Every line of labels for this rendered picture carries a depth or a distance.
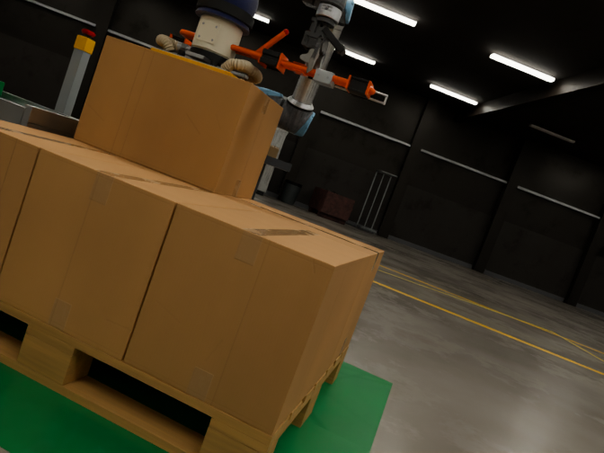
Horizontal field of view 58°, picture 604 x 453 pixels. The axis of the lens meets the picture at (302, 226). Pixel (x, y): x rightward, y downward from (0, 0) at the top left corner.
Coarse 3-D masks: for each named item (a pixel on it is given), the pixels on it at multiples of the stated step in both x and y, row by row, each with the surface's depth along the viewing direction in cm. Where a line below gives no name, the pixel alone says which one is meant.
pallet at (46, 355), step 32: (32, 320) 134; (0, 352) 136; (32, 352) 133; (64, 352) 131; (96, 352) 129; (64, 384) 132; (96, 384) 138; (160, 384) 125; (320, 384) 168; (128, 416) 128; (160, 416) 134; (224, 416) 120; (288, 416) 131; (192, 448) 125; (224, 448) 120; (256, 448) 118
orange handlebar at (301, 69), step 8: (184, 32) 210; (192, 32) 209; (232, 48) 205; (240, 48) 204; (248, 56) 208; (256, 56) 203; (280, 64) 201; (288, 64) 199; (296, 64) 199; (296, 72) 202; (304, 72) 199; (312, 72) 197; (336, 80) 195; (344, 80) 194
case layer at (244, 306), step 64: (0, 128) 145; (0, 192) 137; (64, 192) 132; (128, 192) 127; (192, 192) 161; (0, 256) 136; (64, 256) 132; (128, 256) 127; (192, 256) 123; (256, 256) 119; (320, 256) 121; (64, 320) 132; (128, 320) 127; (192, 320) 123; (256, 320) 119; (320, 320) 122; (192, 384) 123; (256, 384) 119
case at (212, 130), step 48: (144, 48) 194; (96, 96) 198; (144, 96) 194; (192, 96) 189; (240, 96) 185; (96, 144) 198; (144, 144) 193; (192, 144) 189; (240, 144) 194; (240, 192) 211
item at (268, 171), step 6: (276, 132) 1333; (282, 132) 1334; (288, 132) 1333; (276, 138) 1334; (282, 138) 1335; (276, 144) 1336; (282, 144) 1337; (264, 168) 1340; (270, 168) 1341; (264, 174) 1342; (270, 174) 1343; (264, 180) 1343; (258, 186) 1344; (264, 186) 1345; (258, 192) 1349
